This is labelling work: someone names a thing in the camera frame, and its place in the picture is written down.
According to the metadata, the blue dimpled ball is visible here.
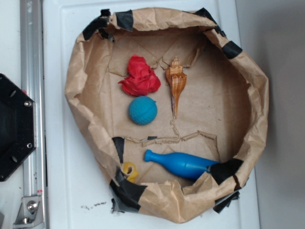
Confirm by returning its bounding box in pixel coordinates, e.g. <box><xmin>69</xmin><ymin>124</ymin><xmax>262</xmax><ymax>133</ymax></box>
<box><xmin>128</xmin><ymin>96</ymin><xmax>158</xmax><ymax>125</ymax></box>

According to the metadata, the crumpled red paper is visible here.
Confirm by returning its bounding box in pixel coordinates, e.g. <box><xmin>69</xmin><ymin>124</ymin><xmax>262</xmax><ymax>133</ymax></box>
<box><xmin>118</xmin><ymin>55</ymin><xmax>161</xmax><ymax>96</ymax></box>

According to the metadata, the orange striped spiral seashell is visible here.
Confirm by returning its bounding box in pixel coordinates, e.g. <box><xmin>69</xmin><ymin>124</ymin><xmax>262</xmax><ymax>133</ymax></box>
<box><xmin>165</xmin><ymin>57</ymin><xmax>187</xmax><ymax>119</ymax></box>

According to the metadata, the yellow pasta shaped toy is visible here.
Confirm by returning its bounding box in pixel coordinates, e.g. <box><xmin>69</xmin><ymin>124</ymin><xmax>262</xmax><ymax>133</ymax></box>
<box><xmin>122</xmin><ymin>162</ymin><xmax>139</xmax><ymax>183</ymax></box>

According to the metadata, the blue plastic bowling pin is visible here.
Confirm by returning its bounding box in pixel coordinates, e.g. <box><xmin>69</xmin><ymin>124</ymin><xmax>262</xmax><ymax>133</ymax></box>
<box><xmin>144</xmin><ymin>150</ymin><xmax>219</xmax><ymax>180</ymax></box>

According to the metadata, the white tray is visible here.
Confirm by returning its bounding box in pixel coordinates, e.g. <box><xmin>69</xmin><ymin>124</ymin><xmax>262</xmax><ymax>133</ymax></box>
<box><xmin>42</xmin><ymin>0</ymin><xmax>260</xmax><ymax>229</ymax></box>

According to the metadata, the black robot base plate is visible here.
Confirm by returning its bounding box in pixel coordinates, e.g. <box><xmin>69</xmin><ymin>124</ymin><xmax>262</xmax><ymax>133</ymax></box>
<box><xmin>0</xmin><ymin>74</ymin><xmax>36</xmax><ymax>182</ymax></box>

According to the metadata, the aluminium extrusion rail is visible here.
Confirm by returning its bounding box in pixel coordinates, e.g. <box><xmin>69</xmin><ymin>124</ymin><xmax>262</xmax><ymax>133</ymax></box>
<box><xmin>20</xmin><ymin>0</ymin><xmax>49</xmax><ymax>229</ymax></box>

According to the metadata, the metal corner bracket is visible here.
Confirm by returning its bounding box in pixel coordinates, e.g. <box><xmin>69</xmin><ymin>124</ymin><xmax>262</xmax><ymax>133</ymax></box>
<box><xmin>13</xmin><ymin>196</ymin><xmax>45</xmax><ymax>229</ymax></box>

